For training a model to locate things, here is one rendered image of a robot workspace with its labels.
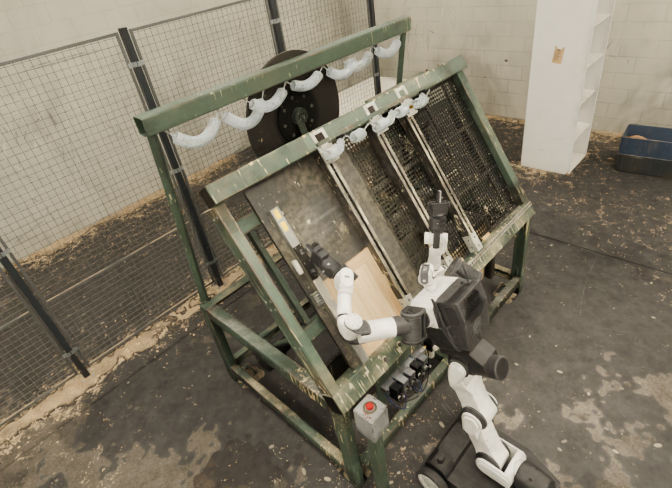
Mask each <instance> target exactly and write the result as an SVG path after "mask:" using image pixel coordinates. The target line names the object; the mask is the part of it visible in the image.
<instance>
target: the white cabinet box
mask: <svg viewBox="0 0 672 488"><path fill-rule="evenodd" d="M615 1H616V0H538V1H537V10H536V20H535V30H534V40H533V49H532V59H531V69H530V79H529V88H528V98H527V108H526V118H525V128H524V137H523V147H522V157H521V166H526V167H531V168H536V169H541V170H545V171H550V172H555V173H560V174H569V173H570V172H571V171H572V170H573V169H574V168H575V167H576V166H577V164H578V163H579V162H580V161H581V160H582V159H583V158H584V157H585V155H586V153H587V147H588V142H589V137H590V132H591V126H592V121H593V116H594V111H595V105H596V100H597V95H598V90H599V84H600V79H601V74H602V69H603V64H604V58H605V53H606V48H607V43H608V37H609V32H610V27H611V22H612V16H613V11H614V6H615Z"/></svg>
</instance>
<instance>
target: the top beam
mask: <svg viewBox="0 0 672 488"><path fill-rule="evenodd" d="M466 67H467V64H466V62H465V60H464V58H463V56H462V54H461V55H459V56H457V57H455V58H453V59H451V60H449V61H447V62H445V63H443V64H441V65H439V66H437V67H435V68H433V69H431V70H429V71H427V72H426V73H424V74H422V75H420V76H418V77H416V78H414V79H412V80H410V81H408V82H406V83H404V84H402V85H400V86H398V87H396V88H394V89H392V90H390V91H389V92H387V93H385V94H383V95H381V96H379V97H377V98H375V99H373V100H371V101H369V102H367V103H365V104H363V105H361V106H359V107H357V108H355V109H353V110H352V111H350V112H348V113H346V114H344V115H342V116H340V117H338V118H336V119H334V120H332V121H330V122H328V123H326V124H324V125H322V126H320V127H318V128H316V129H315V130H313V131H311V132H309V133H307V134H305V135H303V136H301V137H299V138H297V139H295V140H293V141H291V142H289V143H287V144H285V145H283V146H281V147H279V148H278V149H276V150H274V151H272V152H270V153H268V154H266V155H264V156H262V157H260V158H258V159H256V160H254V161H252V162H250V163H248V164H246V165H244V166H242V167H241V168H239V169H237V170H235V171H233V172H231V173H229V174H227V175H225V176H223V177H221V178H219V179H217V180H215V181H213V182H211V183H209V184H207V185H205V186H204V187H203V188H202V189H201V190H200V191H199V194H200V195H201V197H202V198H203V200H204V202H205V203H206V205H207V206H208V208H209V209H212V208H213V207H215V206H216V205H218V204H220V203H222V202H225V201H226V200H228V199H230V198H232V197H234V196H235V195H237V194H239V193H241V192H243V191H245V190H246V189H248V188H250V187H252V186H254V185H255V184H257V183H259V182H261V181H263V180H264V179H266V178H268V177H270V176H272V175H274V174H275V173H277V172H279V171H281V170H283V169H284V168H286V167H288V166H290V165H292V164H293V163H295V162H297V161H299V160H301V159H302V158H304V157H306V156H308V155H310V154H312V153H313V152H315V151H317V150H318V149H317V147H316V145H315V144H314V142H313V140H312V139H311V137H310V135H309V134H310V133H312V132H314V131H316V130H318V129H320V128H322V127H323V129H324V130H325V132H326V134H327V135H328V137H329V136H331V135H333V134H334V133H336V132H338V131H340V130H342V129H344V128H346V127H347V126H349V125H351V124H353V123H355V122H357V121H359V120H360V119H362V118H364V117H366V116H367V115H366V113H365V111H364V109H363V106H364V105H366V104H368V103H370V102H372V101H374V102H375V104H376V106H377V108H378V110H379V109H381V108H383V107H385V106H386V105H388V104H390V103H392V102H394V101H396V100H398V97H397V96H396V94H395V92H394V90H395V89H397V88H399V87H401V86H403V85H404V86H405V88H406V90H407V91H408V93H411V92H412V91H414V90H416V89H418V88H420V87H422V86H424V85H425V84H427V83H429V82H431V81H433V80H435V79H437V81H438V82H436V83H435V84H433V85H431V86H429V87H427V88H425V91H426V90H427V89H429V88H431V87H433V86H435V85H437V84H438V83H440V82H442V81H444V80H446V79H447V78H449V77H451V76H453V75H454V74H456V73H458V72H459V71H461V70H463V69H465V68H466ZM368 122H370V120H367V121H365V122H363V123H361V124H360V125H358V126H356V127H354V128H352V129H351V130H349V131H347V132H345V133H343V134H344V135H346V134H348V133H350V132H351V131H353V130H355V129H357V128H359V127H360V126H362V125H364V124H366V123H368Z"/></svg>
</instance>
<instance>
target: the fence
mask: <svg viewBox="0 0 672 488"><path fill-rule="evenodd" d="M276 209H277V210H278V211H279V213H280V215H281V216H282V218H280V219H279V220H277V218H276V216H275V215H274V213H273V211H274V210H276ZM267 213H268V215H269V217H270V218H271V220H272V221H273V223H274V225H275V226H276V228H277V230H278V231H279V233H280V235H281V236H282V238H283V240H284V241H285V243H286V244H287V246H288V248H289V249H290V251H291V253H292V254H293V256H294V258H295V259H296V260H297V261H298V263H299V265H300V266H301V268H302V270H303V272H304V274H305V276H306V277H307V279H308V281H309V282H310V284H311V285H312V287H313V289H314V290H315V291H318V292H319V294H320V296H321V297H322V299H323V301H324V303H323V305H324V307H325V308H326V310H327V312H328V313H329V315H330V317H331V318H332V320H333V322H334V323H335V325H336V327H337V328H338V325H337V318H336V309H337V304H336V302H335V301H334V299H333V297H332V296H331V294H330V292H329V291H328V289H327V287H326V286H325V284H324V282H323V281H322V279H321V277H320V276H319V277H318V278H317V279H315V280H314V281H313V280H312V279H311V277H310V275H309V274H308V272H307V270H306V269H305V267H304V265H303V264H302V262H301V260H300V259H299V257H298V256H297V254H296V252H295V251H294V249H293V248H294V247H295V246H297V245H298V244H300V243H299V241H298V239H297V238H296V236H295V234H294V233H293V231H292V229H291V228H290V226H289V224H288V223H287V221H286V219H285V218H284V216H283V215H282V213H281V211H280V210H279V208H278V206H277V207H275V208H274V209H272V210H270V211H269V212H267ZM283 221H285V223H286V225H287V226H288V228H289V230H287V231H286V232H285V231H284V230H283V228H282V226H281V225H280V223H281V222H283ZM346 343H347V342H346ZM347 345H348V346H349V348H350V349H351V351H352V353H353V354H354V356H355V358H356V359H357V361H358V363H359V364H364V363H365V362H366V361H367V360H368V359H369V357H368V355H367V354H366V352H365V350H364V349H363V347H362V345H361V344H359V345H351V344H349V343H347Z"/></svg>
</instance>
